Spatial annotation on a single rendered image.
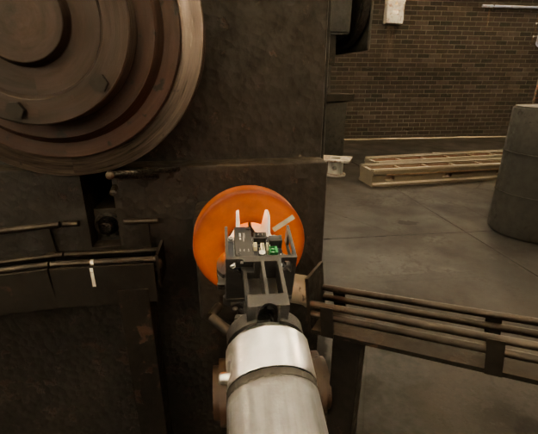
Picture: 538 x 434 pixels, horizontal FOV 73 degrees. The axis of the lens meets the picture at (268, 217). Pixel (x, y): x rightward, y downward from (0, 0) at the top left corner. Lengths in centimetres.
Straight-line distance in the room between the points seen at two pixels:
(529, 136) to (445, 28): 514
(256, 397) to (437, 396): 128
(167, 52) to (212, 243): 31
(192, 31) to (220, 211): 31
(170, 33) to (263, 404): 54
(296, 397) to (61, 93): 50
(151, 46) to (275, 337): 47
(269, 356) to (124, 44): 45
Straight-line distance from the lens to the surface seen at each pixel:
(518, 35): 868
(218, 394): 74
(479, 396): 161
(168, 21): 65
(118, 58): 59
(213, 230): 49
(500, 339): 62
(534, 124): 294
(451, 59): 795
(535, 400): 169
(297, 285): 67
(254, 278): 37
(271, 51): 82
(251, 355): 31
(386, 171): 401
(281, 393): 29
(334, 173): 432
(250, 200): 48
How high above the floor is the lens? 103
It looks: 20 degrees down
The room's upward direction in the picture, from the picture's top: straight up
